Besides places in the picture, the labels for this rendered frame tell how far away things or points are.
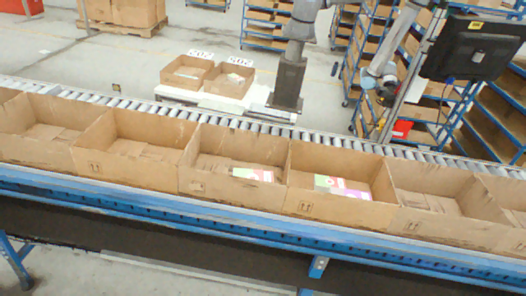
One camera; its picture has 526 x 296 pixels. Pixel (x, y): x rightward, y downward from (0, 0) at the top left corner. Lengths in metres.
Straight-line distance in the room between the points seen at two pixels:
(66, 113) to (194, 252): 0.84
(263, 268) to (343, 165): 0.55
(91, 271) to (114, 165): 1.06
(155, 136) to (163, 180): 0.33
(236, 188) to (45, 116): 0.98
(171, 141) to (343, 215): 0.79
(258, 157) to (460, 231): 0.81
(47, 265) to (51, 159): 1.04
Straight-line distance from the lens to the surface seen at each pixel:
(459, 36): 1.69
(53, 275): 2.21
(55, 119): 1.66
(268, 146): 1.30
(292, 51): 1.99
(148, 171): 1.15
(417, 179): 1.48
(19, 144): 1.38
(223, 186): 1.09
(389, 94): 1.90
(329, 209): 1.12
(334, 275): 1.40
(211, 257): 1.35
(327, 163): 1.35
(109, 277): 2.09
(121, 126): 1.47
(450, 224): 1.27
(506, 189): 1.67
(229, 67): 2.47
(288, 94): 2.06
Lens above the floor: 1.76
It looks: 36 degrees down
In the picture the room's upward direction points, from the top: 9 degrees clockwise
